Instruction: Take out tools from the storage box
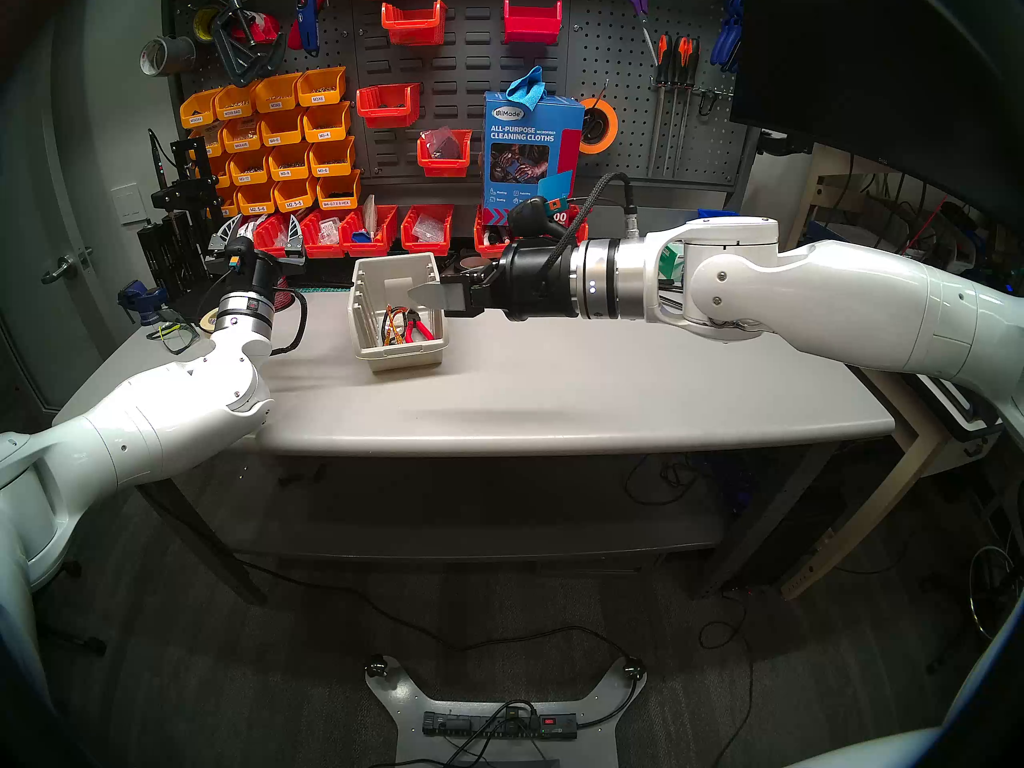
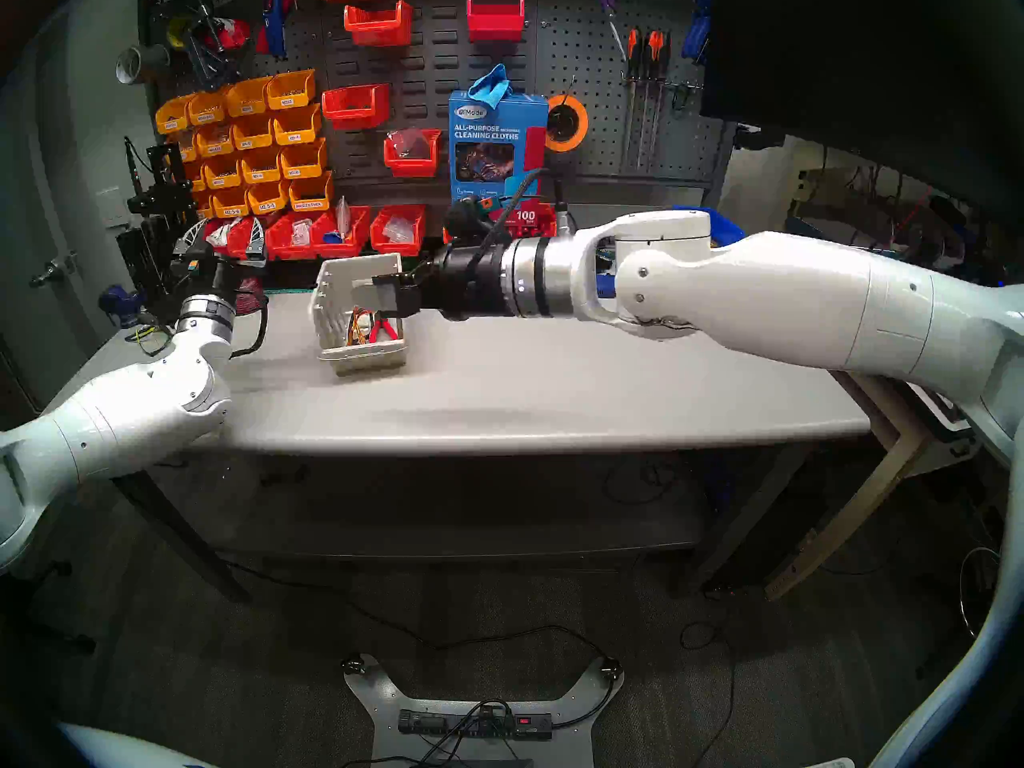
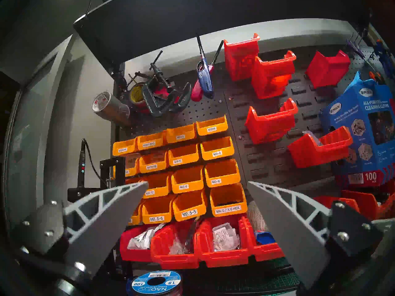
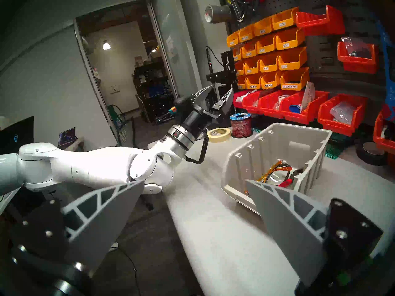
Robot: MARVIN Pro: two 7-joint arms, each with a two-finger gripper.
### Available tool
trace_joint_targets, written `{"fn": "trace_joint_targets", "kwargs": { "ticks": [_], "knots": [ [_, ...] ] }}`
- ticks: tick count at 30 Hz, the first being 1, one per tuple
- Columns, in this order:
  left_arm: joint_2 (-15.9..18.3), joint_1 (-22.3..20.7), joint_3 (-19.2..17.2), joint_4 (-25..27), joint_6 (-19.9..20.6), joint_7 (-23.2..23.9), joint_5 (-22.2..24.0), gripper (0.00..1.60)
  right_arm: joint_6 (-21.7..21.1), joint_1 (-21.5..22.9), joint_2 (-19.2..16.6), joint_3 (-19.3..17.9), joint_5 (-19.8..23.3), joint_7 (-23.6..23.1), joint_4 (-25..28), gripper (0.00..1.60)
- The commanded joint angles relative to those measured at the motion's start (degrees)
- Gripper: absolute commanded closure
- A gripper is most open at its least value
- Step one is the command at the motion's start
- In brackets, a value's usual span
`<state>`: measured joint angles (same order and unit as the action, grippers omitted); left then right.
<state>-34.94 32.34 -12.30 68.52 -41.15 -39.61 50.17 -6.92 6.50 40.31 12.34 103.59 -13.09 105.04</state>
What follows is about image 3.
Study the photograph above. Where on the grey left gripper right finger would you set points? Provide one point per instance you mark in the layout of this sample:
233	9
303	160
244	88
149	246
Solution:
293	233

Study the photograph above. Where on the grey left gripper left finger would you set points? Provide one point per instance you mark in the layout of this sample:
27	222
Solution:
92	227

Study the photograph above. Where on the blue cleaning cloths box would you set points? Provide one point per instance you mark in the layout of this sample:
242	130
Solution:
370	138

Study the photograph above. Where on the small blue plastic part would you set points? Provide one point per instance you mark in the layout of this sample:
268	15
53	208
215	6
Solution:
265	238

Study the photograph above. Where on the red plastic parts bin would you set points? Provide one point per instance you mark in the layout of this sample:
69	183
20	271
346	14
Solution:
271	129
327	71
318	153
271	79
225	260
265	255
367	203
240	58
321	199
132	255
172	261

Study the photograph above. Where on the white paper packet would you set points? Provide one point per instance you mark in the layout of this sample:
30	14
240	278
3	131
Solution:
256	218

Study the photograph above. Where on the yellow plastic parts bin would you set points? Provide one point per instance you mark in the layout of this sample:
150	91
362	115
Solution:
135	216
132	164

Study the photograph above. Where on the white plastic parts bags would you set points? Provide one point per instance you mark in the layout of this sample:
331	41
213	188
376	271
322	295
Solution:
142	240

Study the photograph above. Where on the black metal stand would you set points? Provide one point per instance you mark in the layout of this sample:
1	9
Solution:
108	172

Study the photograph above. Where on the green cutting mat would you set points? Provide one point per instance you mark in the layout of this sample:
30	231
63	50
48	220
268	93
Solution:
247	280

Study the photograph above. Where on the black soldering iron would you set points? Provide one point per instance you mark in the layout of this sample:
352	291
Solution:
81	162

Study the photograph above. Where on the yellow bin labelled M2.5-6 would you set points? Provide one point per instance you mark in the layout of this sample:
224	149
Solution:
157	209

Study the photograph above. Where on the clear plastic parts bag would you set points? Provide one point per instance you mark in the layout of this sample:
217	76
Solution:
179	246
225	236
311	137

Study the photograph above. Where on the dark louvered bin panel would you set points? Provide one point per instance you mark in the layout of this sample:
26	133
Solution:
271	169

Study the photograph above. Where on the yellow bin labelled M4 HEX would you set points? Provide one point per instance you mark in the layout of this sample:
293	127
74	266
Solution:
228	196

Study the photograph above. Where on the yellow bin labelled M3-12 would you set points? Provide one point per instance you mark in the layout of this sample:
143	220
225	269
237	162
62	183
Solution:
157	184

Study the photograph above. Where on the yellow bin labelled M3X5X4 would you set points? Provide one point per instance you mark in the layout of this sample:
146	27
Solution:
123	145

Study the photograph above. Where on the yellow bin labelled M4X4X6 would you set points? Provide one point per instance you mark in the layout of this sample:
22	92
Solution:
152	159

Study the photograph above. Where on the yellow bin labelled M3-6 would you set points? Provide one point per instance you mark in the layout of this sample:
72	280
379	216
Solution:
222	172

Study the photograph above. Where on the yellow bin labelled M2.5-5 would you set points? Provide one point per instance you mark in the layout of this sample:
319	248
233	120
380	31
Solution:
189	204

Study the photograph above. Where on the yellow bin labelled M3-8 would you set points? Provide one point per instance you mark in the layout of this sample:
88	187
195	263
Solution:
186	178

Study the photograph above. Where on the yellow bin labelled M3X5 BAG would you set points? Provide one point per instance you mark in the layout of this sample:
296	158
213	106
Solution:
151	138

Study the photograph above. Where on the yellow bin labelled M3-4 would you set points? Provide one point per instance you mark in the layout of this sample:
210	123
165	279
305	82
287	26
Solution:
217	145

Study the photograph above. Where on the yellow bin labelled M4-6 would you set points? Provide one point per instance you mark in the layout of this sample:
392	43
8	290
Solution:
183	153

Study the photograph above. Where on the yellow bin labelled M3X6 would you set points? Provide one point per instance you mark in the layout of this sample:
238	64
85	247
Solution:
213	124

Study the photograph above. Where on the grey C-clamp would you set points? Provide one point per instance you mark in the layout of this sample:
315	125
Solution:
160	108

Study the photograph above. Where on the yellow tape roll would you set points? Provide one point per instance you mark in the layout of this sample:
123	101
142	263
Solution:
135	95

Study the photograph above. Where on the red tape roll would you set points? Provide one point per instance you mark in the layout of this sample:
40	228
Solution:
168	95

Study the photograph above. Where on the grey perforated pegboard panel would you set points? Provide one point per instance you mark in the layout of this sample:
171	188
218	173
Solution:
197	110
359	64

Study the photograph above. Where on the blue microfiber cloth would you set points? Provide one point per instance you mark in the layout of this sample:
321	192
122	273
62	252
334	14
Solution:
355	79

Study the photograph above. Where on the red stick lighter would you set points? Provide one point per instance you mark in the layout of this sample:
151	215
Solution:
196	93

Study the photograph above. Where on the orange black screwdriver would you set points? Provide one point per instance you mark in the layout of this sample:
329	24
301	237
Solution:
373	76

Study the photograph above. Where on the blue stick lighter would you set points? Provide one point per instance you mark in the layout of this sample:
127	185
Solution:
205	79

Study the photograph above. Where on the blue spring clamps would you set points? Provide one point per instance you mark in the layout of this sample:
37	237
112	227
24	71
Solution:
385	58

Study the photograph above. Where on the black overhead panel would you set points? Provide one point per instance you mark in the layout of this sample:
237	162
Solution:
216	14

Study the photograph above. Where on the silver duct tape roll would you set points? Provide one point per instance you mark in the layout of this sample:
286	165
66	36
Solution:
114	110

